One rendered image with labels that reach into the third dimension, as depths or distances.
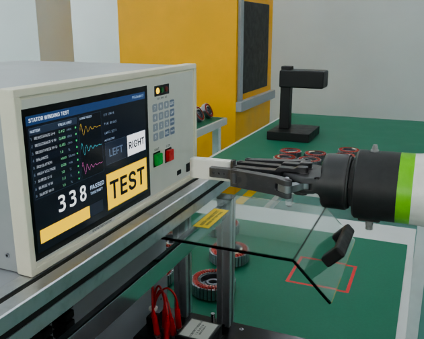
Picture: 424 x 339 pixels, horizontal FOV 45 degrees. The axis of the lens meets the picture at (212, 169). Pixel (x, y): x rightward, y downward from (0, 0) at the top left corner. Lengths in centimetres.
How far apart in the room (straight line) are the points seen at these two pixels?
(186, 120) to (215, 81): 341
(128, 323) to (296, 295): 44
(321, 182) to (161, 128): 27
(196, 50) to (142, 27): 54
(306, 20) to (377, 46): 82
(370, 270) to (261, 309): 37
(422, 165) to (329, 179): 11
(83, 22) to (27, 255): 667
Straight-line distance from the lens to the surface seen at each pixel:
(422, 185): 66
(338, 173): 68
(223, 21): 425
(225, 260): 106
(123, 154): 72
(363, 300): 131
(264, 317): 121
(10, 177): 57
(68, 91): 61
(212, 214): 89
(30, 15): 461
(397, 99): 585
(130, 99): 72
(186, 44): 438
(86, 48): 720
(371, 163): 67
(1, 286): 60
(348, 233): 86
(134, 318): 109
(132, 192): 75
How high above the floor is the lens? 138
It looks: 15 degrees down
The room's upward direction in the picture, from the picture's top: straight up
